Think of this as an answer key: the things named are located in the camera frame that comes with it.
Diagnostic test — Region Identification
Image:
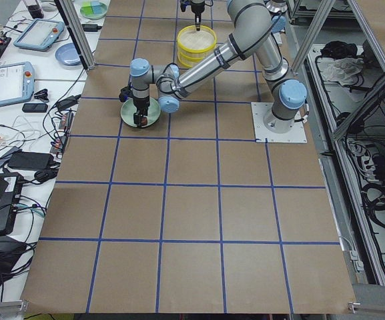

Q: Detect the far blue teach pendant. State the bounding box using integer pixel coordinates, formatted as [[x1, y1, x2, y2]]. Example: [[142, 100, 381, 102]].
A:
[[13, 19, 65, 51]]

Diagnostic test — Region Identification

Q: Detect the green plate with blocks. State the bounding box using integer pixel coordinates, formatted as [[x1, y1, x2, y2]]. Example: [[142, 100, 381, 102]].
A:
[[79, 1, 108, 20]]

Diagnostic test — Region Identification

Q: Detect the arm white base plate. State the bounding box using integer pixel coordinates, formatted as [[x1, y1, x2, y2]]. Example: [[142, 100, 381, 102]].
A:
[[251, 102, 307, 143]]

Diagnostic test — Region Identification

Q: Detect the yellow rimmed steamer basket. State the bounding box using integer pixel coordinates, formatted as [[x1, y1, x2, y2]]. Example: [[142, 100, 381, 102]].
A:
[[177, 51, 208, 69], [177, 25, 217, 57]]

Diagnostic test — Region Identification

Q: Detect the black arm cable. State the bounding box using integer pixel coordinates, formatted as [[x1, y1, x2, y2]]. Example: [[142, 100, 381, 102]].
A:
[[155, 62, 181, 96]]

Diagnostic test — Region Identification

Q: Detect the black small phone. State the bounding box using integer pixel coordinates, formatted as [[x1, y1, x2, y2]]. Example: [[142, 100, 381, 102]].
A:
[[22, 103, 48, 113]]

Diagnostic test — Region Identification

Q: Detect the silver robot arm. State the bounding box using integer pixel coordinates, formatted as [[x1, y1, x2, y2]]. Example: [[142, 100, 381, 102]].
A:
[[179, 0, 288, 33], [119, 1, 308, 134]]

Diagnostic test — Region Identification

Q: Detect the black power adapter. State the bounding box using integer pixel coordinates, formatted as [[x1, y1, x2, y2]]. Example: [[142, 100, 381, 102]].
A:
[[7, 151, 53, 171]]

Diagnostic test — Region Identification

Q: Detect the blue teach pendant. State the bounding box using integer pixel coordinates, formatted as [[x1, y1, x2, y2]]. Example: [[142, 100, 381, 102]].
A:
[[0, 61, 35, 107], [13, 19, 65, 51]]

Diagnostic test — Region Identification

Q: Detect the brown bun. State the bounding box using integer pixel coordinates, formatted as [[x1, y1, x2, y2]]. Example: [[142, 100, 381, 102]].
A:
[[135, 115, 147, 127]]

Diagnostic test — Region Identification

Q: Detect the light green plate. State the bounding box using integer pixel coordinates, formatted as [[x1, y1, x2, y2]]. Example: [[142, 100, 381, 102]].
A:
[[120, 98, 161, 128]]

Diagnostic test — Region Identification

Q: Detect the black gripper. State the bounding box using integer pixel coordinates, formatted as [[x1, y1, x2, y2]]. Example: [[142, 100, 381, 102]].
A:
[[179, 0, 212, 31], [119, 87, 149, 127]]

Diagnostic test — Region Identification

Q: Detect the black power brick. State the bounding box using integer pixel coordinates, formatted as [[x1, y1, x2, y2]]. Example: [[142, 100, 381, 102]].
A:
[[81, 23, 102, 32]]

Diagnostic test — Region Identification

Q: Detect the dark drink cup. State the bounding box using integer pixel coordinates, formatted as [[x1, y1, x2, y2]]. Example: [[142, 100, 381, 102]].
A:
[[23, 0, 44, 19]]

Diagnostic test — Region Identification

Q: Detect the aluminium frame post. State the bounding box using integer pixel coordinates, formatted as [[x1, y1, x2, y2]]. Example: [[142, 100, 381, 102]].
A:
[[55, 0, 95, 71]]

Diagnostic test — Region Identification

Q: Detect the near blue teach pendant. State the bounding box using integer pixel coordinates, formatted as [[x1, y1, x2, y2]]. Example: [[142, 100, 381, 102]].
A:
[[0, 61, 35, 107]]

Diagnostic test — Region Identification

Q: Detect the white crumpled cloth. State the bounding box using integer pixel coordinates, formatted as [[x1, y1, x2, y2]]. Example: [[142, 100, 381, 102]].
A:
[[322, 57, 364, 86]]

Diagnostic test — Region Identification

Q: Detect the blue plate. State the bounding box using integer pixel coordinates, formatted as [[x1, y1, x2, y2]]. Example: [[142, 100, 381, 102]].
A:
[[55, 43, 81, 66]]

